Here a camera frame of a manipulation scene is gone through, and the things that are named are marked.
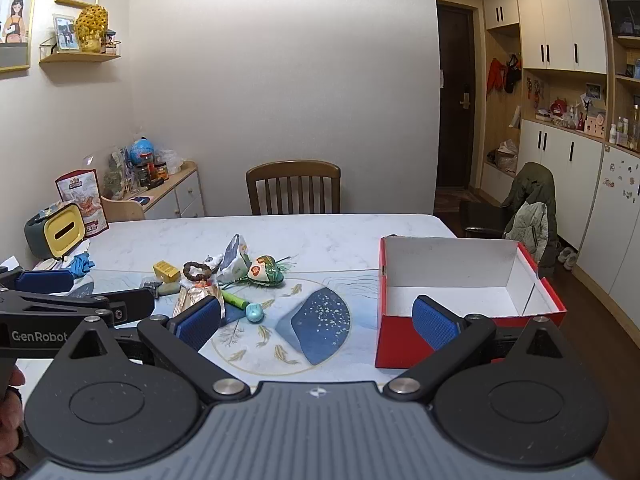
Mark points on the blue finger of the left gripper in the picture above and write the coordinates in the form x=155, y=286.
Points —
x=45, y=282

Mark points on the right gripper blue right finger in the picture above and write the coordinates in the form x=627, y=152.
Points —
x=457, y=343

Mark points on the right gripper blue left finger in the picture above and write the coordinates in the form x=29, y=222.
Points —
x=176, y=342

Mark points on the grey green glasses case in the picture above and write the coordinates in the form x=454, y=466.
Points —
x=168, y=289

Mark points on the brown hair scrunchie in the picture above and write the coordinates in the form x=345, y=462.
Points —
x=197, y=271

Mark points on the green cylinder battery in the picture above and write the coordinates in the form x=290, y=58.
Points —
x=235, y=301

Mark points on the teal round pebble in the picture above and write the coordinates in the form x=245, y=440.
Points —
x=254, y=313

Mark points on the blue white snack pouch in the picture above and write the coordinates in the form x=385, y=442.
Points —
x=234, y=262

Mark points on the silver foil snack packet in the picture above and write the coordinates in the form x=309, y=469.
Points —
x=189, y=296

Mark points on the person left hand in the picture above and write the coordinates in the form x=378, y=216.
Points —
x=12, y=413

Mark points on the blue rubber glove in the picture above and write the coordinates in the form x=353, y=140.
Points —
x=81, y=265

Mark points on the yellow green tissue box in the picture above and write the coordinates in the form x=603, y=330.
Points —
x=55, y=231

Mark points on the red white cardboard box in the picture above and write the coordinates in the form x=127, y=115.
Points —
x=495, y=278

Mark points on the light wooden child chair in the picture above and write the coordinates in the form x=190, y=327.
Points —
x=122, y=210

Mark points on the red snack bag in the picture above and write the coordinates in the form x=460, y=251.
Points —
x=81, y=188

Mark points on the white sideboard cabinet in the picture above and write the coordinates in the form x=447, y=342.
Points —
x=179, y=197

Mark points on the green jacket on chair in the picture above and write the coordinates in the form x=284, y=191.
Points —
x=532, y=203

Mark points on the blue globe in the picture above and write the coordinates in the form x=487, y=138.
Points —
x=140, y=150

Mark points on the brown wooden chair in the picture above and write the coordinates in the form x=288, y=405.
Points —
x=296, y=186

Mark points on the dark entrance door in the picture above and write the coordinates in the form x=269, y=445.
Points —
x=457, y=96

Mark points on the yellow flower ornament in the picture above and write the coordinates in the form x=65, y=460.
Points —
x=90, y=28

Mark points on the wooden wall shelf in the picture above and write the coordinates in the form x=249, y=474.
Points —
x=49, y=52

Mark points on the small photo frame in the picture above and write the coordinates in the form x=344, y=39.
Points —
x=65, y=37

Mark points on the large wall poster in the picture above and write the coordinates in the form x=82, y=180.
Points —
x=16, y=19

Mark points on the white wall cabinet unit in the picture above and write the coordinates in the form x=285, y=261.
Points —
x=563, y=91

